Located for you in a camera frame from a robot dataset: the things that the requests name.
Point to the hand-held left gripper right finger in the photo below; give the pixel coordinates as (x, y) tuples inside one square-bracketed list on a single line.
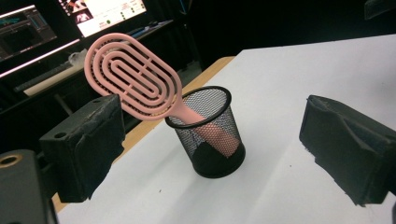
[(348, 149)]

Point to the dark computer monitor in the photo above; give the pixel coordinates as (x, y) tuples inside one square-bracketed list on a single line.
[(25, 34)]

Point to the black mesh pen cup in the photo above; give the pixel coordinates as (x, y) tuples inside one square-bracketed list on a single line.
[(214, 155)]

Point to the black keyboard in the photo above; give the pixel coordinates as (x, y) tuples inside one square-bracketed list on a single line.
[(43, 76)]

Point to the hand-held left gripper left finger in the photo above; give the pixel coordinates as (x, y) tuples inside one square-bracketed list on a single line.
[(87, 146)]

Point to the dark monitor desk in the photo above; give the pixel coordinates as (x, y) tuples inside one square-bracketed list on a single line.
[(37, 102)]

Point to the bright computer monitor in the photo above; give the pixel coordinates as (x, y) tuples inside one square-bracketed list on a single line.
[(106, 14)]

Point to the pink hairbrush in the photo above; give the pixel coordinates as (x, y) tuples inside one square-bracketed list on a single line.
[(134, 77)]

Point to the white table cover sheet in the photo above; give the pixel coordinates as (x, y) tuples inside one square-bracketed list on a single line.
[(295, 109)]

